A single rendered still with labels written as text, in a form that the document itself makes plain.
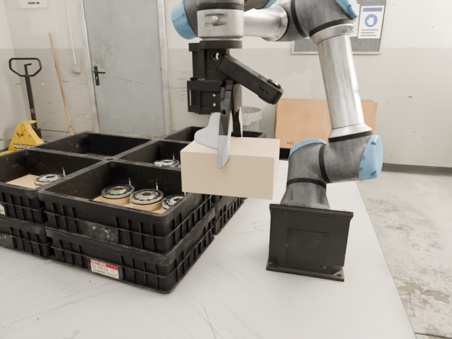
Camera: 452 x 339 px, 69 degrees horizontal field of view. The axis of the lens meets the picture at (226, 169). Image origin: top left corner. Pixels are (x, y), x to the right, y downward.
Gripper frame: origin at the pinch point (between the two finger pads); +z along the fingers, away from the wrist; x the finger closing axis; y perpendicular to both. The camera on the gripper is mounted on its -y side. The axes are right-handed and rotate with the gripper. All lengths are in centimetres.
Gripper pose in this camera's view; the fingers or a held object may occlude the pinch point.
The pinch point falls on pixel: (233, 157)
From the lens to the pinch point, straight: 61.0
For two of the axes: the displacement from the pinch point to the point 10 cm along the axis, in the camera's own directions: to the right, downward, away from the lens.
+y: -9.8, -0.7, 2.1
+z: 0.1, 9.4, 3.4
